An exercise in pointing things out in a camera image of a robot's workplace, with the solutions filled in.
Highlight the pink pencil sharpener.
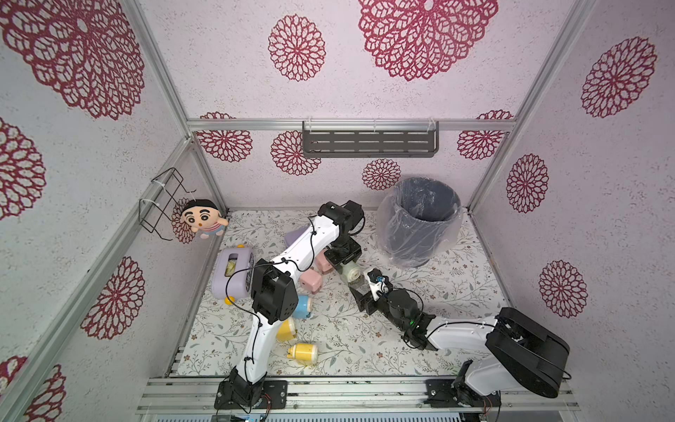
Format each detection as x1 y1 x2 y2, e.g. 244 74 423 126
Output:
300 269 323 294
314 250 334 274

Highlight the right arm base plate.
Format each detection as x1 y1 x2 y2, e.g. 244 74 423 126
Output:
425 379 486 408

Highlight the purple pencil case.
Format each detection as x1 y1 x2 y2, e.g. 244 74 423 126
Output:
284 226 309 246

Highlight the Shin-chan plush doll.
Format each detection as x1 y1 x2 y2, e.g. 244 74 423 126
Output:
179 199 230 239

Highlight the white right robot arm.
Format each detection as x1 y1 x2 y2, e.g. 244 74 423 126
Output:
350 288 571 398

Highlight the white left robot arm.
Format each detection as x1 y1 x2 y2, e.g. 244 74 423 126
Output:
231 200 365 387

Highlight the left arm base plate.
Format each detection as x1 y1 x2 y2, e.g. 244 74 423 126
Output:
214 377 288 413

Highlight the clear plastic bin liner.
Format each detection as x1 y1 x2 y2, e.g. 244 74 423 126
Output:
374 175 465 268

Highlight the grey trash bin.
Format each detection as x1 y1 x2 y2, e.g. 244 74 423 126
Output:
383 176 462 268

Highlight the green pencil sharpener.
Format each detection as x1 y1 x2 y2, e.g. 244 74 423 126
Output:
339 261 362 283

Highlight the yellow pencil sharpener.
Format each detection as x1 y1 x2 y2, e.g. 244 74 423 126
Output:
276 316 297 342
287 343 318 365

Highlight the grey wall shelf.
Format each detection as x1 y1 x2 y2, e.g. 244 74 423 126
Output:
301 121 439 158

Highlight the purple tissue box holder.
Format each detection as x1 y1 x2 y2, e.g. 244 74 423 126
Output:
211 244 255 301

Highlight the clear sharpener shavings tray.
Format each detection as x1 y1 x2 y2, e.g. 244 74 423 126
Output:
348 274 372 298

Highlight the blue pencil sharpener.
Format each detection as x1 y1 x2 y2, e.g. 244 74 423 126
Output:
292 295 313 319

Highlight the black wire wall basket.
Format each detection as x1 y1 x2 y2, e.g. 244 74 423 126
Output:
137 167 196 242

